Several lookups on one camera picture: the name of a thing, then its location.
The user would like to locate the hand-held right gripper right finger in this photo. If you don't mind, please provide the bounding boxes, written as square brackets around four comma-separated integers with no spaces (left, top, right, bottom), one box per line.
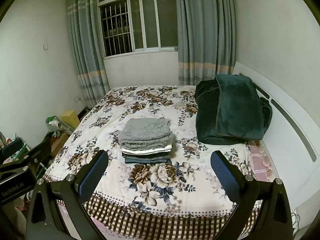
[210,150,293,240]

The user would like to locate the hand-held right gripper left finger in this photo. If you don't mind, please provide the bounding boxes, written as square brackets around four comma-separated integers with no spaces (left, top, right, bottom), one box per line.
[25,149,109,240]

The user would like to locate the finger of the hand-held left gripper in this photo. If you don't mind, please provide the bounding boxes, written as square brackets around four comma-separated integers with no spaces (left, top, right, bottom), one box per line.
[0,140,52,174]
[0,139,23,160]

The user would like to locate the grey fleece pants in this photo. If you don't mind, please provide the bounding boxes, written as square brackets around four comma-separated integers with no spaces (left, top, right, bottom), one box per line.
[118,117,174,152]

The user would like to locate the white folded pants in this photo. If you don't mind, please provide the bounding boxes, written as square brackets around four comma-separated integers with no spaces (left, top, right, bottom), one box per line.
[122,144,173,155]

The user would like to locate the brown cardboard box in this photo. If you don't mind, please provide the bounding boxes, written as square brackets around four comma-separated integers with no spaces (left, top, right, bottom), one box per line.
[50,132,70,158]

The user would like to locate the green plastic bag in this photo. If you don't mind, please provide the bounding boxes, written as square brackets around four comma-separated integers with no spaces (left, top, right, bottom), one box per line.
[46,115,63,130]

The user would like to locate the pink patterned sheet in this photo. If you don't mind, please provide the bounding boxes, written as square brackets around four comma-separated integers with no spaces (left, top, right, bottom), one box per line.
[246,140,278,183]

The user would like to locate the yellow box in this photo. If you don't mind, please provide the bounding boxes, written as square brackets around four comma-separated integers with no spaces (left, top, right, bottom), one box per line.
[61,110,81,129]

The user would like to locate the folded blue jeans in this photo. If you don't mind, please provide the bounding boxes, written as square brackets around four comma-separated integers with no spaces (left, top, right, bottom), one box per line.
[122,152,172,165]

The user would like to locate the dark green blanket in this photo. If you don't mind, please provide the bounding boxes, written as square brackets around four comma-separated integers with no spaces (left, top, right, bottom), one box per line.
[194,79,273,145]

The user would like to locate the floral bedspread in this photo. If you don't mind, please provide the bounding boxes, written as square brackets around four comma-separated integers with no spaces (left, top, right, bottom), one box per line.
[41,85,267,240]

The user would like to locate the white headboard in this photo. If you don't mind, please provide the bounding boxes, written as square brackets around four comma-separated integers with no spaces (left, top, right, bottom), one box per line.
[232,61,320,205]

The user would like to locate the dark green pillow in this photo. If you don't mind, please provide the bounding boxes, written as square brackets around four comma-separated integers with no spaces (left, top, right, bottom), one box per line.
[214,74,266,140]

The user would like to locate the grey-blue striped curtain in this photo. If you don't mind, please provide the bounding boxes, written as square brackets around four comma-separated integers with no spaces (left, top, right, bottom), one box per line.
[66,0,110,109]
[174,0,237,87]

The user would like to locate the barred window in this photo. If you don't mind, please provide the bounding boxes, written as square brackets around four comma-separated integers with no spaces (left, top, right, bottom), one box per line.
[96,0,179,60]

